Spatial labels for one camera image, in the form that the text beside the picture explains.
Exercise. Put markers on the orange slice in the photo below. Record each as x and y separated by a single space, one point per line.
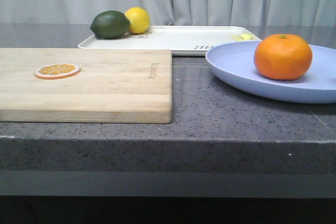
57 71

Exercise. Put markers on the wooden cutting board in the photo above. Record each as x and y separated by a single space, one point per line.
113 86

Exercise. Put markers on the yellow lemon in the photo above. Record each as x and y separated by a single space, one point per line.
139 20

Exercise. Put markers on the green lime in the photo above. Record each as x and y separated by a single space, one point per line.
110 24

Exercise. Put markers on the yellow peel pieces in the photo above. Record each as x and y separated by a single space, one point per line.
242 37

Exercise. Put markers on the white rectangular tray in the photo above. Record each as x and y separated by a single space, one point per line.
180 40

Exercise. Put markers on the orange mandarin fruit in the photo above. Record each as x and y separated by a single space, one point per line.
283 57

